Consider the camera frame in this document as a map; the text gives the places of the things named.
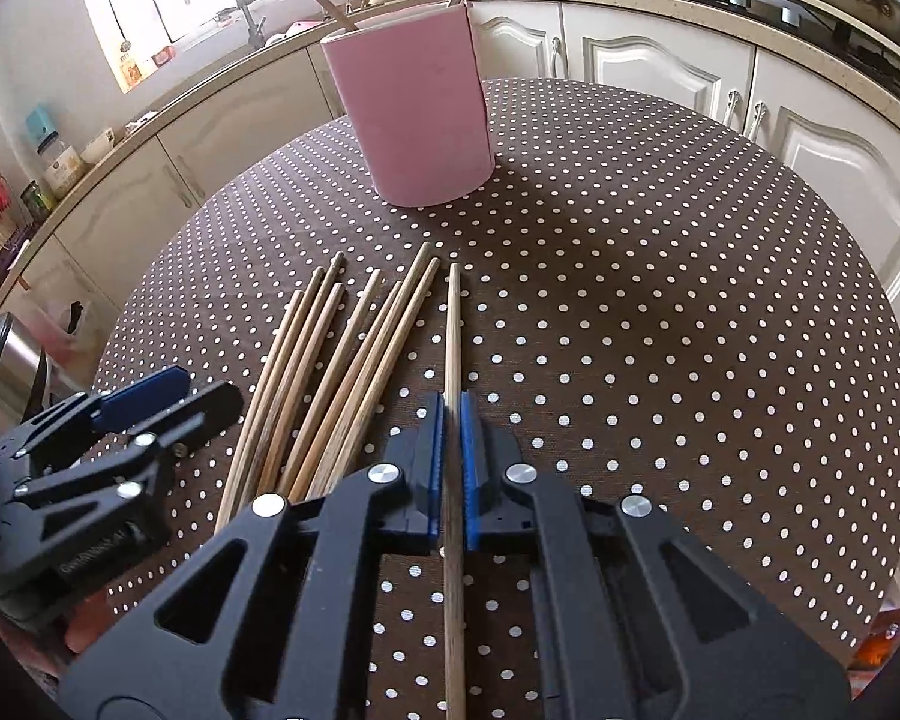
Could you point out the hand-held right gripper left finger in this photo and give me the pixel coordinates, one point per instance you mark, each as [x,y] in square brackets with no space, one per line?
[435,465]

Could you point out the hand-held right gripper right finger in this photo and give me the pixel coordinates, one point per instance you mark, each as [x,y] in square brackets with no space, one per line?
[474,469]

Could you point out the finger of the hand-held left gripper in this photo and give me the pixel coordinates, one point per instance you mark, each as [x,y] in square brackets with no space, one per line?
[142,394]
[202,406]

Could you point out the pile of wooden chopsticks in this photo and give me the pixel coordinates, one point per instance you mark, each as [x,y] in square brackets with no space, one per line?
[345,405]

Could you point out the pale wooden chopstick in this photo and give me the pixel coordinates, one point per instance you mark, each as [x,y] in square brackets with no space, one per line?
[454,330]

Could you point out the pink cup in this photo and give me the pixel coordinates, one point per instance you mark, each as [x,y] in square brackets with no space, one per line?
[412,112]

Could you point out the plastic bag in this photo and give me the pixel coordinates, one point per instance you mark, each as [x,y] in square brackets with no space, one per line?
[52,330]

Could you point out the metal trash can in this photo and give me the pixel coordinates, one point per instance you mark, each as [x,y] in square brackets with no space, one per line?
[11,367]

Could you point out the dark glass jar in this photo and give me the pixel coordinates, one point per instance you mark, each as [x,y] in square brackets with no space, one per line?
[37,202]

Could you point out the brown polka dot tablecloth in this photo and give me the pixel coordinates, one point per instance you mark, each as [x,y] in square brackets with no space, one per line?
[645,315]

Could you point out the labelled glass jar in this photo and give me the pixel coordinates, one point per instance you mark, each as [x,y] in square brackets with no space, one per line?
[61,172]

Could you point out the small white bowl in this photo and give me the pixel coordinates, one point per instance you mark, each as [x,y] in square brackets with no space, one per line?
[97,146]

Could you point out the light blue carton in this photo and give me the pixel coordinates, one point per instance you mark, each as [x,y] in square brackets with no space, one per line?
[37,122]

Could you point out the small red box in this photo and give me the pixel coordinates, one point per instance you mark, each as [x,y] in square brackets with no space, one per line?
[163,55]

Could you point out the metal sink faucet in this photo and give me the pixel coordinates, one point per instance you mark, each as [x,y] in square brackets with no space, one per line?
[252,19]

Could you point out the red plastic basin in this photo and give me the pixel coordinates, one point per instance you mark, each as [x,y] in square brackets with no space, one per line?
[306,28]

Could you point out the orange object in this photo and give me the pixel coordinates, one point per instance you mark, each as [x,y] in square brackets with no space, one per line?
[885,637]

